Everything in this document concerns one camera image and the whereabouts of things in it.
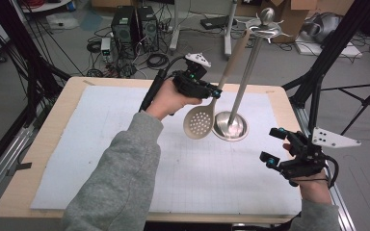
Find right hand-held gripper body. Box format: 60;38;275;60
277;126;362;188

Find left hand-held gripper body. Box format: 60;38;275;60
172;52;220;100

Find beige slotted spoon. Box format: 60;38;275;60
182;28;251;141

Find metal utensil stand with hooks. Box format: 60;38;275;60
211;7;293;142

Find person's left hand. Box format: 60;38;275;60
145;77;203;122

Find person's right hand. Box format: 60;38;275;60
282;142;333;206

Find white grid mat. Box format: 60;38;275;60
30;85;303;216

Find white mobile stand base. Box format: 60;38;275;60
169;0;239;62

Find flat black device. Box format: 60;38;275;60
199;14;237;31

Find black computer tower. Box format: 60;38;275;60
137;5;160;53
110;5;140;61

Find black tripod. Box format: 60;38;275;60
320;76;370;136

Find grey bench power supply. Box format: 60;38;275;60
100;37;114;63

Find white foam board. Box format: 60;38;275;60
294;39;364;60

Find large cardboard box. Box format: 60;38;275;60
259;0;319;44

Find grey bag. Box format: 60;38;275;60
303;12;343;44

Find white round table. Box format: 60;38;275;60
18;0;74;13

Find black tape strip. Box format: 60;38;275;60
13;162;33;173

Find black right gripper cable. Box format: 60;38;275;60
297;155;340;191

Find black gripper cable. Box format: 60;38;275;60
139;57;189;114
297;155;340;191

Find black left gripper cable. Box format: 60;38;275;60
139;57;189;114

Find black coiled cable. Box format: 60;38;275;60
145;52;171;71

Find aluminium table rail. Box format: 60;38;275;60
290;104;357;231
0;126;35;211

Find black frame post with braces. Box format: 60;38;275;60
281;0;370;142

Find black frame posts with cables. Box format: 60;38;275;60
0;0;72;129

